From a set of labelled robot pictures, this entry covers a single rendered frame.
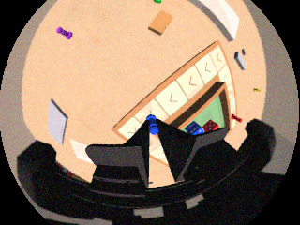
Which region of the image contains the blue die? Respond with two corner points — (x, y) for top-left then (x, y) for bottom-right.
(185, 121), (203, 135)

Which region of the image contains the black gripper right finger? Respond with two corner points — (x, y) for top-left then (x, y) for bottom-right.
(155, 119), (228, 183)

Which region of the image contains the red pawn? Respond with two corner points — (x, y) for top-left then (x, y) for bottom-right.
(232, 114), (241, 123)

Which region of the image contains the red die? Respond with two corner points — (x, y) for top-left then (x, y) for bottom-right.
(202, 120), (218, 132)

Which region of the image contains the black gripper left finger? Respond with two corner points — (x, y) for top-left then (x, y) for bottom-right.
(85, 119), (150, 188)

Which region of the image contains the blue pawn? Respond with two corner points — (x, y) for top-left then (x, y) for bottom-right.
(145, 115), (158, 135)

